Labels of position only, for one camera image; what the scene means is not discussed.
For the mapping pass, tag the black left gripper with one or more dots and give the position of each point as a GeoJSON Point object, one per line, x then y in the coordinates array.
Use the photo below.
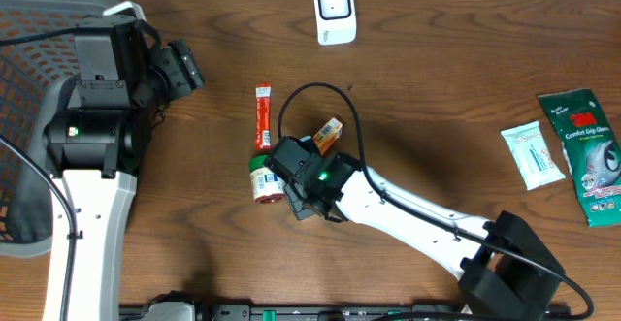
{"type": "Point", "coordinates": [185, 67]}

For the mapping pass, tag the green 3M gloves package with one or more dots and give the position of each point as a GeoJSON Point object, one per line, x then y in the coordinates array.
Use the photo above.
{"type": "Point", "coordinates": [591, 151]}

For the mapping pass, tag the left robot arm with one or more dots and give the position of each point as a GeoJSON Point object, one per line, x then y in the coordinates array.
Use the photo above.
{"type": "Point", "coordinates": [95, 144]}

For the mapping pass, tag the green lid jar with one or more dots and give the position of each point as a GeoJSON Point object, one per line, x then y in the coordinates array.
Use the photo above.
{"type": "Point", "coordinates": [266, 186]}

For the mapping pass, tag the orange Kleenex tissue pack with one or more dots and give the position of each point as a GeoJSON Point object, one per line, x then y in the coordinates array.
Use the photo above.
{"type": "Point", "coordinates": [327, 135]}

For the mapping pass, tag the red box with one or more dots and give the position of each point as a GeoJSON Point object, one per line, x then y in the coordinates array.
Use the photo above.
{"type": "Point", "coordinates": [263, 108]}

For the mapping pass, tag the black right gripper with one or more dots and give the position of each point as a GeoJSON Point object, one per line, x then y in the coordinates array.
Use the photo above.
{"type": "Point", "coordinates": [298, 203]}

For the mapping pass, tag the grey plastic shopping basket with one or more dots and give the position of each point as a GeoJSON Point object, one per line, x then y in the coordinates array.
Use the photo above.
{"type": "Point", "coordinates": [38, 73]}

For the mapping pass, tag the mint green wipes pack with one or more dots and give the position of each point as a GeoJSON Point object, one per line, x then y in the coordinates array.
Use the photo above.
{"type": "Point", "coordinates": [531, 155]}

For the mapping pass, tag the white barcode scanner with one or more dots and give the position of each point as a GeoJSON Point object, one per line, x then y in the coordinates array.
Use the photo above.
{"type": "Point", "coordinates": [336, 21]}

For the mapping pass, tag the black mounting rail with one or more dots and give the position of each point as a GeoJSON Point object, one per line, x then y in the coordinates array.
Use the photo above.
{"type": "Point", "coordinates": [183, 311]}

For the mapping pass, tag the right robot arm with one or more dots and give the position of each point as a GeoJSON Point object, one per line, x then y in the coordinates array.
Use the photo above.
{"type": "Point", "coordinates": [503, 269]}

